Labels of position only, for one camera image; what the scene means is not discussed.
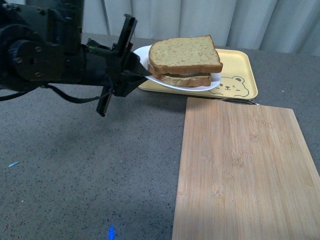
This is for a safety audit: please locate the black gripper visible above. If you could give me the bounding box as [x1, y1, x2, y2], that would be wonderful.
[96, 14, 151, 117]

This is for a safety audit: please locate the bread slice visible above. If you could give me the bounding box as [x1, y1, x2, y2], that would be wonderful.
[148, 35, 223, 75]
[148, 63, 212, 87]

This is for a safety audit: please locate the wooden cutting board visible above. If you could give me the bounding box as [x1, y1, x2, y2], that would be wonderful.
[172, 97, 320, 240]

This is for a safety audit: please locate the yellow bear tray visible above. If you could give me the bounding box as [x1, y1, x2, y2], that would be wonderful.
[139, 49, 258, 100]

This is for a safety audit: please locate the grey curtain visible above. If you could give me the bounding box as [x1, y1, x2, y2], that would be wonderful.
[82, 0, 320, 56]

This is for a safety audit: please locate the black cable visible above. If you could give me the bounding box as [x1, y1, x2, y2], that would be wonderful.
[0, 83, 113, 105]

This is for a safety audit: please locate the white round plate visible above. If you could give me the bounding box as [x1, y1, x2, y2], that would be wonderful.
[134, 45, 222, 94]

